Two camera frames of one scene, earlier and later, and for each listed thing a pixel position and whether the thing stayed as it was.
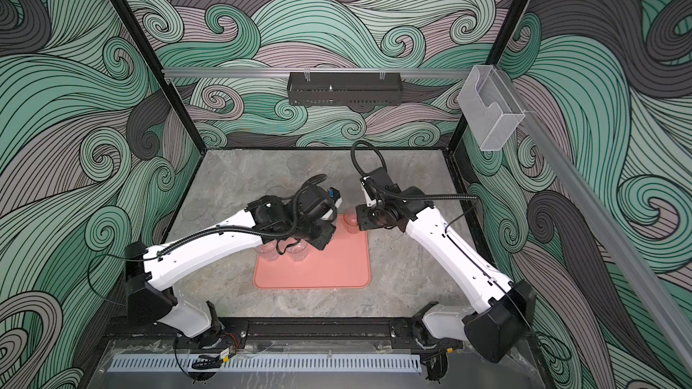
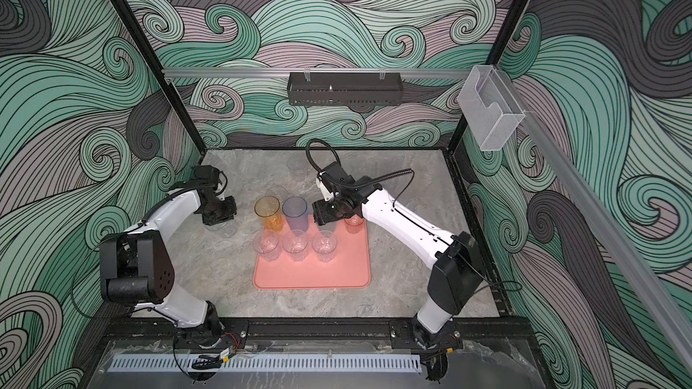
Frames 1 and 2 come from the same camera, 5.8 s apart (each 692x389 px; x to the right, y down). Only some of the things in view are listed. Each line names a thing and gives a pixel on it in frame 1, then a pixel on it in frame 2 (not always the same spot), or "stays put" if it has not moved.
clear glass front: x=298 y=250 stays put
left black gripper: x=327 y=231 -> x=231 y=212
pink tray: x=344 y=262 stays put
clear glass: x=268 y=250 stays put
